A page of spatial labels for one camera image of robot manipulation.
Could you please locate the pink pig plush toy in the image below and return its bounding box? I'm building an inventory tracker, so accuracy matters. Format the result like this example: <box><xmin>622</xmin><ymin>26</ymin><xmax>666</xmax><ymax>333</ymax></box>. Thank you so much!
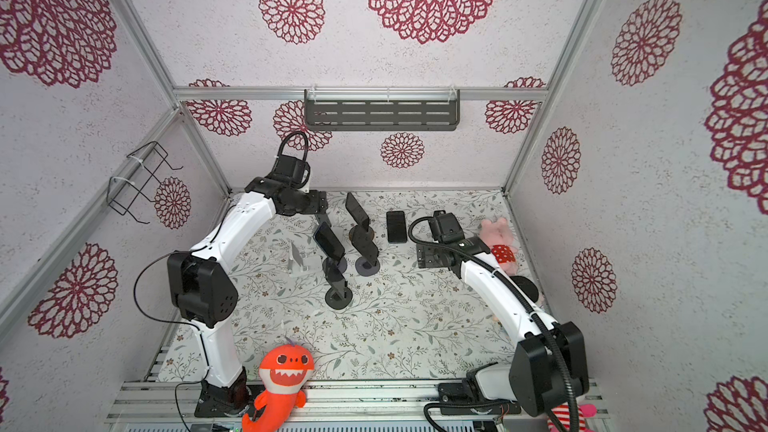
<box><xmin>479</xmin><ymin>217</ymin><xmax>520</xmax><ymax>276</ymax></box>

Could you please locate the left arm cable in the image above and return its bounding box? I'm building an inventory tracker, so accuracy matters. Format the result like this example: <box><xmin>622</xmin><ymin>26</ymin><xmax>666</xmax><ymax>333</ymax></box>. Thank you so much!
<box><xmin>133</xmin><ymin>130</ymin><xmax>313</xmax><ymax>337</ymax></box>

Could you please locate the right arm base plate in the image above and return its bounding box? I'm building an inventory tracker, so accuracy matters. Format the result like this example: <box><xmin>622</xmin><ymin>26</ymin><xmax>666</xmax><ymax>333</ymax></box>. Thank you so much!
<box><xmin>437</xmin><ymin>379</ymin><xmax>522</xmax><ymax>416</ymax></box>

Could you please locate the red shark plush toy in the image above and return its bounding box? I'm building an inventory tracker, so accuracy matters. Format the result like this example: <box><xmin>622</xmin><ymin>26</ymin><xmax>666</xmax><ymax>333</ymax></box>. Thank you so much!
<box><xmin>241</xmin><ymin>344</ymin><xmax>315</xmax><ymax>432</ymax></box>

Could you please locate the grey wall shelf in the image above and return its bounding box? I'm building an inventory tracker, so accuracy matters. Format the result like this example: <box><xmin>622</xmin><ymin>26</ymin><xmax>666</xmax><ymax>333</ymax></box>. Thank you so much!
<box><xmin>304</xmin><ymin>89</ymin><xmax>461</xmax><ymax>132</ymax></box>

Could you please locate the black wire wall rack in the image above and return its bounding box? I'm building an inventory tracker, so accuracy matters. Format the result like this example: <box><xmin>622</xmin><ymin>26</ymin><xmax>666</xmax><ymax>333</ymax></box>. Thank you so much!
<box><xmin>104</xmin><ymin>140</ymin><xmax>183</xmax><ymax>225</ymax></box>

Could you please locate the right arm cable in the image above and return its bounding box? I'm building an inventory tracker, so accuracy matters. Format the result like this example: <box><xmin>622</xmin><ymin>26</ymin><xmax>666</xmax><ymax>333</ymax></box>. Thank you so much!
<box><xmin>407</xmin><ymin>215</ymin><xmax>581</xmax><ymax>432</ymax></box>

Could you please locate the black phone front stand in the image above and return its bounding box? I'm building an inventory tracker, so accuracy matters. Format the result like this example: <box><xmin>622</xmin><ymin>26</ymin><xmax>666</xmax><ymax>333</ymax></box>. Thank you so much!
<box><xmin>323</xmin><ymin>270</ymin><xmax>347</xmax><ymax>289</ymax></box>

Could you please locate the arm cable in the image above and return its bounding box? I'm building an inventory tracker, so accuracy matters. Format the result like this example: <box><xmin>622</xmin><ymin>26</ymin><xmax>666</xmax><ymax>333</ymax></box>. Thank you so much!
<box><xmin>133</xmin><ymin>130</ymin><xmax>313</xmax><ymax>337</ymax></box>
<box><xmin>407</xmin><ymin>215</ymin><xmax>581</xmax><ymax>432</ymax></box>

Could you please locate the grey stand front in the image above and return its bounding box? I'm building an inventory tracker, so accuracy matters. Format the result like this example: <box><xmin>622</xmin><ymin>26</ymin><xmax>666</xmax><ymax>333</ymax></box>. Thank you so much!
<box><xmin>325</xmin><ymin>286</ymin><xmax>353</xmax><ymax>310</ymax></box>

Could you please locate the blue phone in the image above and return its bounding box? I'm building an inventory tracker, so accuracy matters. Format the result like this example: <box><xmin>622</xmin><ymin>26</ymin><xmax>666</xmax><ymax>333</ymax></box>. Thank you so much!
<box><xmin>386</xmin><ymin>210</ymin><xmax>408</xmax><ymax>244</ymax></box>
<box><xmin>313</xmin><ymin>222</ymin><xmax>345</xmax><ymax>262</ymax></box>

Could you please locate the wooden base phone stand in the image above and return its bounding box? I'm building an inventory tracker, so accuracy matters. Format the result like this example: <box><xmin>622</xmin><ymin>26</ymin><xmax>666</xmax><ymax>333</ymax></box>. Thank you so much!
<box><xmin>345</xmin><ymin>192</ymin><xmax>374</xmax><ymax>241</ymax></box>

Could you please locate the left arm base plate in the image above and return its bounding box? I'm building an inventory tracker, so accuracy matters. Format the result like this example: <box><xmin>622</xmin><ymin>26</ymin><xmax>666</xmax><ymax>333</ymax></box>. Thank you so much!
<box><xmin>194</xmin><ymin>381</ymin><xmax>250</xmax><ymax>418</ymax></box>

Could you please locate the teal green phone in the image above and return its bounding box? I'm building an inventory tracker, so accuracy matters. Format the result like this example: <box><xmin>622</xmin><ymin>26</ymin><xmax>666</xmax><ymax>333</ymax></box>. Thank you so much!
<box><xmin>315</xmin><ymin>213</ymin><xmax>332</xmax><ymax>228</ymax></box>

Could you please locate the black phone middle stand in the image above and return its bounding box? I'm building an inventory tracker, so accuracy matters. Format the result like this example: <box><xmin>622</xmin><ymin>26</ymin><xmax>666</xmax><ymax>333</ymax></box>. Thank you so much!
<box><xmin>349</xmin><ymin>226</ymin><xmax>379</xmax><ymax>266</ymax></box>

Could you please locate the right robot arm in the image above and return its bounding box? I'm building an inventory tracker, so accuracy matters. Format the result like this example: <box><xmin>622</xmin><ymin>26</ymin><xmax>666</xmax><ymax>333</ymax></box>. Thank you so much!
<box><xmin>407</xmin><ymin>210</ymin><xmax>589</xmax><ymax>431</ymax></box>

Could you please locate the white glasses plush toy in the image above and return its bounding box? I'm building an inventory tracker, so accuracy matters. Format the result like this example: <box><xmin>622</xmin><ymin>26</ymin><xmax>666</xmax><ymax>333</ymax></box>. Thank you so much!
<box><xmin>547</xmin><ymin>404</ymin><xmax>598</xmax><ymax>432</ymax></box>

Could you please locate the black phone stand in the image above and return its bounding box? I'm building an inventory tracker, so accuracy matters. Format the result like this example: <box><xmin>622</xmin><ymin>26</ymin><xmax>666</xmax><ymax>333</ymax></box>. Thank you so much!
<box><xmin>349</xmin><ymin>226</ymin><xmax>379</xmax><ymax>266</ymax></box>
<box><xmin>323</xmin><ymin>270</ymin><xmax>347</xmax><ymax>289</ymax></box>

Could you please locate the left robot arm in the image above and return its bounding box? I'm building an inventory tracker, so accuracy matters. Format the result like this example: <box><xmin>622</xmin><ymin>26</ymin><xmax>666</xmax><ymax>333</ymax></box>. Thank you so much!
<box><xmin>167</xmin><ymin>154</ymin><xmax>327</xmax><ymax>410</ymax></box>

